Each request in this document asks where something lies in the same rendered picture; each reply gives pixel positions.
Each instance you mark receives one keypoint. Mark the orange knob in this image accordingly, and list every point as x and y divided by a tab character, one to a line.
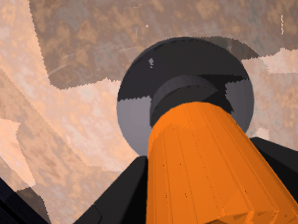
202	169

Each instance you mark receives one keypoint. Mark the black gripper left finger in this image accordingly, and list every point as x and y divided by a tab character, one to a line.
123	202

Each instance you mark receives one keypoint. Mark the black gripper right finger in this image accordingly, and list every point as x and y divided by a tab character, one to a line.
283	160

